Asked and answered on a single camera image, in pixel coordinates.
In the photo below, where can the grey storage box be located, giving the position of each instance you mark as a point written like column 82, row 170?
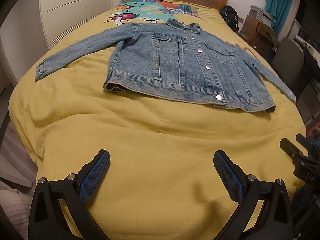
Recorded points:
column 262, row 15

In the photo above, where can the blue denim jacket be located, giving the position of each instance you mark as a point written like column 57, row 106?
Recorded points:
column 178, row 62

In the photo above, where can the wooden nightstand drawers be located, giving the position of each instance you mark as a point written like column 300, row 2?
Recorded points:
column 258, row 35

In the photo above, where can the white wardrobe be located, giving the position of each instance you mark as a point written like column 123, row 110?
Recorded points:
column 32, row 27

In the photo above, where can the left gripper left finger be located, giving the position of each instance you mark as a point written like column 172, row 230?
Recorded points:
column 47, row 221

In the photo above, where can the yellow dinosaur bedspread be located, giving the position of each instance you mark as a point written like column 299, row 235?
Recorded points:
column 162, row 183

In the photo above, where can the teal curtain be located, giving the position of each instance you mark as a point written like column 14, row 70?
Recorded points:
column 279, row 10

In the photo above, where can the black backpack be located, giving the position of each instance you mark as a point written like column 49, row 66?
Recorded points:
column 230, row 17

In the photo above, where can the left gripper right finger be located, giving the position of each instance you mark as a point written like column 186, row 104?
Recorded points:
column 263, row 210

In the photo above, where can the grey desk chair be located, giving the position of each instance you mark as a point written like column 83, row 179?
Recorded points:
column 288, row 61

